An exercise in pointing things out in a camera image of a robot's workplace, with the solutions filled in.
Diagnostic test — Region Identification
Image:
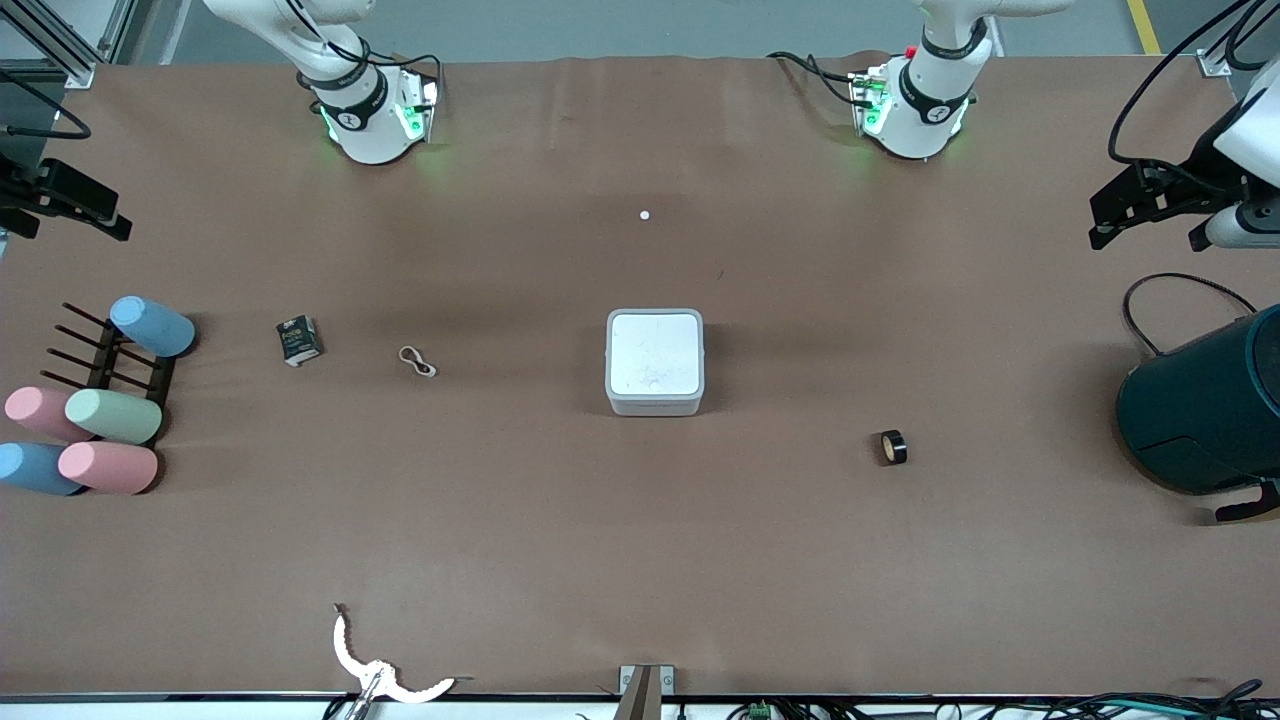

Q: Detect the black snack packet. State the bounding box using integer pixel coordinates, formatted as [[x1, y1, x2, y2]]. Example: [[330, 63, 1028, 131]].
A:
[[276, 315, 323, 367]]

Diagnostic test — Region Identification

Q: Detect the white square lidded bin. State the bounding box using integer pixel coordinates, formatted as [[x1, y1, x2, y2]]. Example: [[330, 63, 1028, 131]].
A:
[[605, 308, 706, 418]]

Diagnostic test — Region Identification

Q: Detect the blue cup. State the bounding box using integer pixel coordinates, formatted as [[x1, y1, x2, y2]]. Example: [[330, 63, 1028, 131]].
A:
[[109, 296, 198, 358], [0, 442, 87, 497]]

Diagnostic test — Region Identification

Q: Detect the black cup rack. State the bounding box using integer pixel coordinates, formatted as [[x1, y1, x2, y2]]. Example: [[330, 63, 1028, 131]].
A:
[[45, 300, 177, 447]]

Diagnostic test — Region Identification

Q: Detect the dark teal cylindrical device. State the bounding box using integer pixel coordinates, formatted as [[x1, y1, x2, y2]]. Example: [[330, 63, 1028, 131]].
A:
[[1117, 305, 1280, 496]]

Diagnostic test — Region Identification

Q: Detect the pink cup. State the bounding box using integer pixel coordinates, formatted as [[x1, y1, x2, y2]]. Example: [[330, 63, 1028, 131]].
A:
[[5, 387, 96, 443], [58, 441, 159, 495]]

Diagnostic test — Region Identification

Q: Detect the green cup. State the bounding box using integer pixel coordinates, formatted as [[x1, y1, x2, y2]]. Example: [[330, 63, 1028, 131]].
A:
[[65, 389, 163, 446]]

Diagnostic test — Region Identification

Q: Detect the black device stand foot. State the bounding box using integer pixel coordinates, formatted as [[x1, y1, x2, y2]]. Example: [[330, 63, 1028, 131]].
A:
[[1215, 480, 1280, 523]]

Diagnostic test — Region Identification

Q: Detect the white toothed curved tool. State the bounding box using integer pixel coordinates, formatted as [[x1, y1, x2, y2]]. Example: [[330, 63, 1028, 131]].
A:
[[332, 604, 457, 707]]

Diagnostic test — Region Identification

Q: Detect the brown table cover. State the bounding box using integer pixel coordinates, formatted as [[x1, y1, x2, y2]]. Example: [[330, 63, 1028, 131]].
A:
[[0, 52, 1280, 698]]

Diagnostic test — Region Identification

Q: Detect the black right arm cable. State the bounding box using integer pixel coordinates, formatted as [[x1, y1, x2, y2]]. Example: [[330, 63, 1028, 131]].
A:
[[0, 68, 93, 141]]

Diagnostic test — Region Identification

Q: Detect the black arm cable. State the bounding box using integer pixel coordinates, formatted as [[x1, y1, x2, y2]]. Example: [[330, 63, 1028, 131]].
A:
[[0, 68, 93, 141], [1108, 0, 1280, 167]]

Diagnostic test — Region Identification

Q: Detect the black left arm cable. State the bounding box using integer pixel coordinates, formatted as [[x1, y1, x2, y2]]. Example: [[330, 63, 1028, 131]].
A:
[[1108, 0, 1280, 167]]

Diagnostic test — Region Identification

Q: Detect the black device cable loop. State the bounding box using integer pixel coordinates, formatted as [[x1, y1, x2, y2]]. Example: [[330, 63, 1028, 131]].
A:
[[1122, 272, 1257, 357]]

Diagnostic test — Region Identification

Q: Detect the aluminium frame profile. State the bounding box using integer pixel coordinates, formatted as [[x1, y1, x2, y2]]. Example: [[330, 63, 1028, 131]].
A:
[[0, 0, 97, 89], [1195, 0, 1280, 79]]

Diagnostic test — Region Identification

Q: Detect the metal arm base bracket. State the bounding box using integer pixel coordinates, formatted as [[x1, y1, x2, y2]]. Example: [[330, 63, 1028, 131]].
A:
[[395, 75, 442, 143], [850, 65, 893, 137]]

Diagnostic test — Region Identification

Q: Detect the black base cable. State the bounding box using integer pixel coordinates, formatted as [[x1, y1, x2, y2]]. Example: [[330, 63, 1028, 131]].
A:
[[767, 50, 867, 107], [385, 54, 444, 101]]

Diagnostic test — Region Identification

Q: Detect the black cable bundle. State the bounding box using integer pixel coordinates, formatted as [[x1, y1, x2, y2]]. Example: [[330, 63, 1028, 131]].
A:
[[1000, 680, 1280, 720]]

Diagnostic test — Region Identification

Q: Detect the metal table edge bracket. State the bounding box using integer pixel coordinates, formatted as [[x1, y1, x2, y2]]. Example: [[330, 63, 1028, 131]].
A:
[[618, 664, 676, 720]]

